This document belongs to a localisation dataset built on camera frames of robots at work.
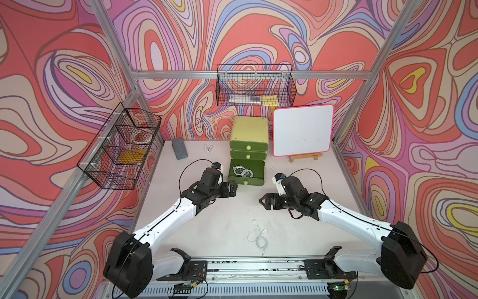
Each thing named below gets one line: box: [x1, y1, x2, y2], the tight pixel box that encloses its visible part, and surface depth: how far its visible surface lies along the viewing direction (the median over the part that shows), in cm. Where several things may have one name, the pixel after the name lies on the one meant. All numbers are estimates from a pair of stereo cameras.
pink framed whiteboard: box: [272, 104, 335, 157], surface depth 103 cm
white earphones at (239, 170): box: [232, 165, 246, 177], surface depth 104 cm
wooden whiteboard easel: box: [288, 153, 323, 163], surface depth 108 cm
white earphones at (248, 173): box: [242, 168, 254, 179], surface depth 103 cm
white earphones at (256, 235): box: [247, 219, 269, 257], surface depth 84 cm
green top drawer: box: [229, 140, 269, 152], surface depth 93 cm
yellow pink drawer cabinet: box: [229, 115, 269, 160], surface depth 96 cm
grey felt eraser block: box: [171, 138, 188, 161], surface depth 114 cm
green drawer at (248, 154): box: [230, 150, 268, 161], surface depth 100 cm
